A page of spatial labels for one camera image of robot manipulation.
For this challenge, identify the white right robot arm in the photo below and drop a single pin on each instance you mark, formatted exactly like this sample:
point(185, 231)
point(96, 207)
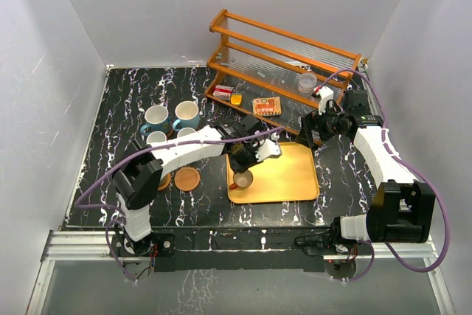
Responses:
point(402, 209)

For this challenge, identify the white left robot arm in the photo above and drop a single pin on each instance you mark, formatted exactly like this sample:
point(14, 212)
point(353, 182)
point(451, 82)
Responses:
point(141, 173)

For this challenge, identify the orange wooden shelf rack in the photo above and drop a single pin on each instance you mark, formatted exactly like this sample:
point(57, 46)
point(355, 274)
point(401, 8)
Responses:
point(260, 60)

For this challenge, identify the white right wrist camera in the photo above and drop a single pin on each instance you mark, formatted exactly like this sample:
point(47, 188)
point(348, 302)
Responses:
point(324, 95)

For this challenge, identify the large blue mug front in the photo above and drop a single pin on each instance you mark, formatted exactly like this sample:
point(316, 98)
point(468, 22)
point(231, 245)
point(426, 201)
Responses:
point(187, 116)

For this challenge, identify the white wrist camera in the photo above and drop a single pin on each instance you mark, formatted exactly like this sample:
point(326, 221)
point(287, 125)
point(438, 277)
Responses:
point(268, 150)
point(324, 95)

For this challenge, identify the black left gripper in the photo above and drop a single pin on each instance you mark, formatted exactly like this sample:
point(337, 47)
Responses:
point(241, 167)

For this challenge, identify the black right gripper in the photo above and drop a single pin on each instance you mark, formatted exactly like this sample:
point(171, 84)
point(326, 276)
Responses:
point(310, 122)

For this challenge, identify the orange snack package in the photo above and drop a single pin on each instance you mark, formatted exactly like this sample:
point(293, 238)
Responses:
point(267, 106)

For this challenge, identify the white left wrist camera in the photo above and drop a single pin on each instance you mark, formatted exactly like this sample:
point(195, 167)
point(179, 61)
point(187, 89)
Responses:
point(268, 150)

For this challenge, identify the large blue mug back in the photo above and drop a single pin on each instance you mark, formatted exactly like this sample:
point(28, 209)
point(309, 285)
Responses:
point(156, 119)

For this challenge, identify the clear plastic cup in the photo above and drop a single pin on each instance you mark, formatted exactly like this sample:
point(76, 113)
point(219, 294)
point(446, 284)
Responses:
point(307, 83)

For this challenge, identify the red white small box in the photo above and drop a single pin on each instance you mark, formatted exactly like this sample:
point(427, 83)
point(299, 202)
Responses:
point(223, 92)

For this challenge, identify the small red orange cup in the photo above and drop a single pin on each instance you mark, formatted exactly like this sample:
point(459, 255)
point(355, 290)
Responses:
point(241, 180)

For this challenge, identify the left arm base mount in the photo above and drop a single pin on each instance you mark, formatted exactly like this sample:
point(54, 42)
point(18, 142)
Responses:
point(158, 248)

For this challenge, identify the light wooden ridged coaster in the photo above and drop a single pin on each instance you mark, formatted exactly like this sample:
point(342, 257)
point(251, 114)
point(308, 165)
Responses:
point(187, 179)

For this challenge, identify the yellow serving tray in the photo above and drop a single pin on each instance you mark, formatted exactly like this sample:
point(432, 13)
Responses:
point(291, 177)

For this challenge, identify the orange yellow small packet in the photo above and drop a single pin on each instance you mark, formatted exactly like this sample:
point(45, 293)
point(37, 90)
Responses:
point(236, 99)

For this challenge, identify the pink grey mug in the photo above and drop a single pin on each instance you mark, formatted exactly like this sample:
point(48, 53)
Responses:
point(156, 137)

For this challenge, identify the grey blue speckled mug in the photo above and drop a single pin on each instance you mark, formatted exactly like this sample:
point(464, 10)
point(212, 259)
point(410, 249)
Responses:
point(185, 132)

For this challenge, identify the large blue mug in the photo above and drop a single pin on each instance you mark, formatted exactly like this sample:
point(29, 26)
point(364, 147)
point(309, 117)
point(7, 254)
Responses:
point(156, 119)
point(187, 116)

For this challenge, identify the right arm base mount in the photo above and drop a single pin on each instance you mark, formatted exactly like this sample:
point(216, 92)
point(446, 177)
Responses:
point(331, 241)

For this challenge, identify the plain orange wooden coaster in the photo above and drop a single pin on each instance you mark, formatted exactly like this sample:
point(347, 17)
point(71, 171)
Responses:
point(164, 183)

